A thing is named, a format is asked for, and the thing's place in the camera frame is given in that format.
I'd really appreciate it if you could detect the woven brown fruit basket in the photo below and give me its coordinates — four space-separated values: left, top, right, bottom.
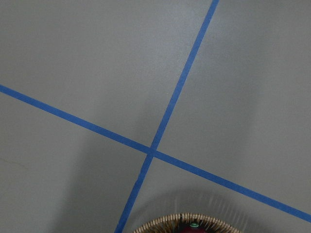
133 213 241 233

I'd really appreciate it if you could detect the dark red apple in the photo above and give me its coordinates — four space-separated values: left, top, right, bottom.
176 223 208 233

